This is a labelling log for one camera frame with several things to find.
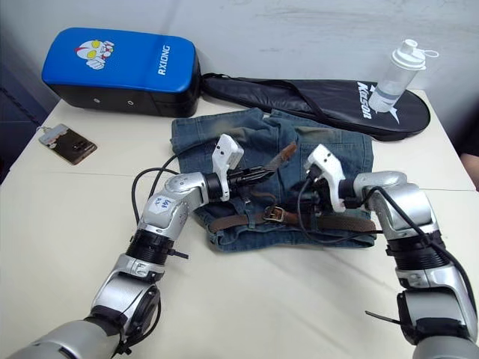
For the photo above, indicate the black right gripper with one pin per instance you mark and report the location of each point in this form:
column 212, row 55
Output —
column 316, row 194

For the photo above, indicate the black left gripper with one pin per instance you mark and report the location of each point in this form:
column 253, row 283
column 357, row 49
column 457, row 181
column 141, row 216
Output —
column 238, row 177

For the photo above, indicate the brown braided belt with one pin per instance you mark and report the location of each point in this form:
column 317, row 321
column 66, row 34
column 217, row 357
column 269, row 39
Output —
column 232, row 220

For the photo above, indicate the person's bare forearm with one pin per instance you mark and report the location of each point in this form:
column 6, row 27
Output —
column 472, row 170

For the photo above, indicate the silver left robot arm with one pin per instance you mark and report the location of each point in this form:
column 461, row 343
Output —
column 164, row 213

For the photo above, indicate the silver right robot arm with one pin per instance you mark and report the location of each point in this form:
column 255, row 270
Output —
column 408, row 213

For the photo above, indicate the blue denim shorts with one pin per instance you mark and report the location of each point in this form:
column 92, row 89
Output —
column 329, row 149

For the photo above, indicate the black racket bag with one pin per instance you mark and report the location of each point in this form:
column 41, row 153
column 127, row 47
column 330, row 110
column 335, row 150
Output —
column 329, row 101

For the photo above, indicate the clear shaker bottle white lid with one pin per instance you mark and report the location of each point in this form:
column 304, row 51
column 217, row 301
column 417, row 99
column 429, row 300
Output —
column 396, row 78

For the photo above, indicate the blue and black kick pad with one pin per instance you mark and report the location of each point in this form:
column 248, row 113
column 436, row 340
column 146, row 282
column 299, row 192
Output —
column 123, row 63

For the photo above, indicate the brown smartphone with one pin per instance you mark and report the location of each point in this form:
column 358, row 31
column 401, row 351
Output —
column 76, row 147

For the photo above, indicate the white cartoon card charm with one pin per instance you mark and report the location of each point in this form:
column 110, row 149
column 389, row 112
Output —
column 52, row 134

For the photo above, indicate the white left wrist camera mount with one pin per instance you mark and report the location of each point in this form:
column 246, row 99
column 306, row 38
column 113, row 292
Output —
column 224, row 153

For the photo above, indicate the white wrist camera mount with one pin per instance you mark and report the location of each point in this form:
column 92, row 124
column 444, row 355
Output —
column 224, row 153
column 331, row 168

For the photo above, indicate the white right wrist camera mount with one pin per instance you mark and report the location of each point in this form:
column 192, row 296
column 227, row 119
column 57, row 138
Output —
column 331, row 168

